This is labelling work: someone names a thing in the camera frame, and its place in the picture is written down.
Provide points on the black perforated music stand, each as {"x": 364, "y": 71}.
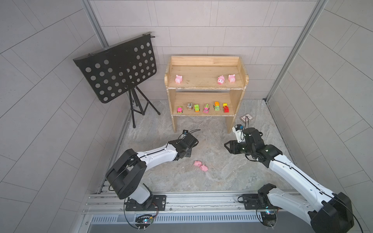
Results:
{"x": 120, "y": 69}

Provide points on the small card box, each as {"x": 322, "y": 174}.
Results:
{"x": 246, "y": 118}

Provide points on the pink toy pig bottom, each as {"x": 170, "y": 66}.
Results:
{"x": 203, "y": 168}

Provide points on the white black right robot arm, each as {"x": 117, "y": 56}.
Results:
{"x": 324, "y": 210}

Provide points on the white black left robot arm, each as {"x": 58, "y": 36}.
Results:
{"x": 125, "y": 175}

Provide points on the red yellow toy truck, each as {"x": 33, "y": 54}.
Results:
{"x": 225, "y": 108}

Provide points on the pink toy pig top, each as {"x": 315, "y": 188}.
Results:
{"x": 178, "y": 79}

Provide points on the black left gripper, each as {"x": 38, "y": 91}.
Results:
{"x": 189, "y": 152}

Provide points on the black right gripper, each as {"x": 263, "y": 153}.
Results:
{"x": 232, "y": 145}

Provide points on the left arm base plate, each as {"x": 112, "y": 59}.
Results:
{"x": 153, "y": 203}

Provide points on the pink green block toy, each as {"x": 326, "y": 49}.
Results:
{"x": 206, "y": 108}

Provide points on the orange green mixer truck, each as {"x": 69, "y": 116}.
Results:
{"x": 216, "y": 106}

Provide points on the controller board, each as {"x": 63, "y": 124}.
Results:
{"x": 145, "y": 219}
{"x": 269, "y": 219}

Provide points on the pink green toy car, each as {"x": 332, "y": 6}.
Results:
{"x": 179, "y": 110}

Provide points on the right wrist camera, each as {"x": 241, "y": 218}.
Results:
{"x": 238, "y": 131}

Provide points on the right controller board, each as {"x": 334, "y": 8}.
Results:
{"x": 269, "y": 219}

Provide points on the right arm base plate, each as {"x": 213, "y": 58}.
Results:
{"x": 256, "y": 202}

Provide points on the wooden two-tier shelf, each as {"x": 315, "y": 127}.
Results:
{"x": 200, "y": 86}

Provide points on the left controller board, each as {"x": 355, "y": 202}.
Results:
{"x": 145, "y": 219}

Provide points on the pink toy pig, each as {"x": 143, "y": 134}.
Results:
{"x": 203, "y": 168}
{"x": 198, "y": 164}
{"x": 178, "y": 79}
{"x": 221, "y": 80}
{"x": 232, "y": 78}

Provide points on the aluminium mounting rail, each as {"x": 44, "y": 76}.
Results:
{"x": 199, "y": 202}

